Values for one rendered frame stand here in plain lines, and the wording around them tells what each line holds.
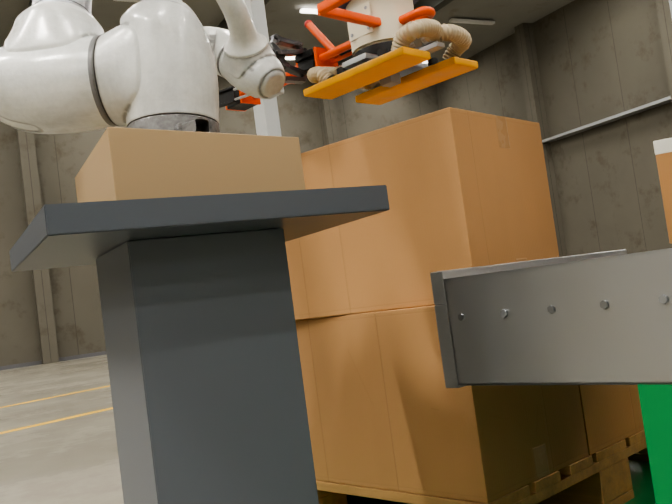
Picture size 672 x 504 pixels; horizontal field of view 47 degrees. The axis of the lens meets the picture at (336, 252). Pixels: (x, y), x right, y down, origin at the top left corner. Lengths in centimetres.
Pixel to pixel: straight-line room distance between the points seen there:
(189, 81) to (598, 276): 71
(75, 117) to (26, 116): 8
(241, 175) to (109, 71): 29
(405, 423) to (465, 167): 56
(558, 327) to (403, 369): 52
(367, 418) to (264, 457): 61
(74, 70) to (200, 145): 28
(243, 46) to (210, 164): 67
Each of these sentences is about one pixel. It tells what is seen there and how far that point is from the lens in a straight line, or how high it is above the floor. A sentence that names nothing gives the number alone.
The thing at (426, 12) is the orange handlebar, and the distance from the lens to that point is 191.
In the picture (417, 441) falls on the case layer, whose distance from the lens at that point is 170.
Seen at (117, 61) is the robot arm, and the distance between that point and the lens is 132.
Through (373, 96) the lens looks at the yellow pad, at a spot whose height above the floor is 110.
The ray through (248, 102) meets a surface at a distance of 238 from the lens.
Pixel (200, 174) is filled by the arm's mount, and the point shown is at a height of 79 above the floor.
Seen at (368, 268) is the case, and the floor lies 64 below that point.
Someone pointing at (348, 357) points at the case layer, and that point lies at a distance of 180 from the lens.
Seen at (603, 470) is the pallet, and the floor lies 10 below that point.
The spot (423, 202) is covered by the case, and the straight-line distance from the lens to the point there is 163.
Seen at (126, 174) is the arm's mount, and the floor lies 80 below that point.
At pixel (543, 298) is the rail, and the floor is 54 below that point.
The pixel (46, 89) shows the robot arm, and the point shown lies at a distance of 135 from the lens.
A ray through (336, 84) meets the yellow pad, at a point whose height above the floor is 110.
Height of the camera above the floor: 59
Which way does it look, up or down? 3 degrees up
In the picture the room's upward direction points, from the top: 8 degrees counter-clockwise
